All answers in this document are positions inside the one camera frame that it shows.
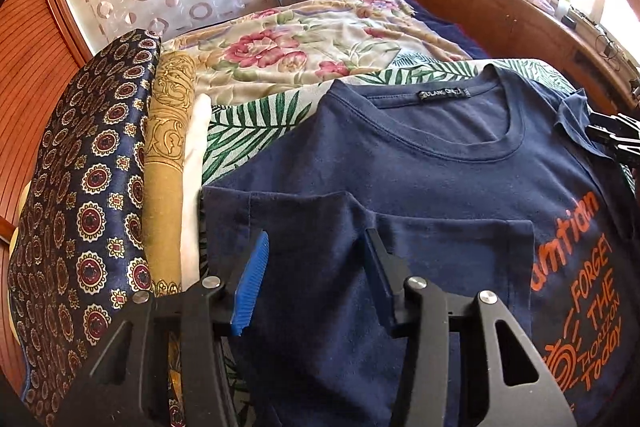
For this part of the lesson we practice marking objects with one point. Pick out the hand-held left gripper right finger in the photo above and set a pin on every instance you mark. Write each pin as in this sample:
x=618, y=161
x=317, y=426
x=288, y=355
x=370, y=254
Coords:
x=382, y=282

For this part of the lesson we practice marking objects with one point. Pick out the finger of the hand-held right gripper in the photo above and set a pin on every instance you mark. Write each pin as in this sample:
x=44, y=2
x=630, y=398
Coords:
x=612, y=127
x=625, y=154

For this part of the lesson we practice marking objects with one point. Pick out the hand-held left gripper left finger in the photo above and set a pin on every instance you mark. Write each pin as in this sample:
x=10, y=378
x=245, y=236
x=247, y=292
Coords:
x=249, y=292

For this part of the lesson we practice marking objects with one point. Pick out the navy printed t-shirt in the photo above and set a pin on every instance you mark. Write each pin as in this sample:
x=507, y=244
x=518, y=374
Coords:
x=425, y=167

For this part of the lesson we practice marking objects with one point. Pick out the white folded cloth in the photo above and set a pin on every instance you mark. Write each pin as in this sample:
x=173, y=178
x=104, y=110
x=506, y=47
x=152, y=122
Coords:
x=194, y=187

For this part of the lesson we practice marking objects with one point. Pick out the clutter of small bottles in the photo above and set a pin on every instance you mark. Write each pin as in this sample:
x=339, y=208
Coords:
x=565, y=7

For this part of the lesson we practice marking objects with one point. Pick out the gold patterned cloth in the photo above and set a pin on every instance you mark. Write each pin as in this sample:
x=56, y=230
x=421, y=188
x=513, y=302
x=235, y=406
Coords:
x=165, y=187

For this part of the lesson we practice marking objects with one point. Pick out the palm leaf print sheet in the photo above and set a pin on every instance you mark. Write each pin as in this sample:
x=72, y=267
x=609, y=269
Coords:
x=240, y=132

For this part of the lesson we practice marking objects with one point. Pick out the navy medallion print cloth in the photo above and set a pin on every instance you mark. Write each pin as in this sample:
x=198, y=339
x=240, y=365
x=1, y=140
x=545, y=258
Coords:
x=90, y=207

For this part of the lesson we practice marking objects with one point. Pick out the wooden cabinet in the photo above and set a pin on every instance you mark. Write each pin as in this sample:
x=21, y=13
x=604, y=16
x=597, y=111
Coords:
x=475, y=2

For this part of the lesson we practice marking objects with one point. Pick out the navy bed sheet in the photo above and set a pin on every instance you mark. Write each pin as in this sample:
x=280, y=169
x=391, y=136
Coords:
x=450, y=32

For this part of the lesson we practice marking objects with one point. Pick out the floral quilt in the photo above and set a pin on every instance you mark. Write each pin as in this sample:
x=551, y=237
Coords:
x=300, y=42

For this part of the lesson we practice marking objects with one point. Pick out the wooden wardrobe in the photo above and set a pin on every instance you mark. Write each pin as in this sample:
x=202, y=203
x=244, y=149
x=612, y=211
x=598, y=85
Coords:
x=30, y=107

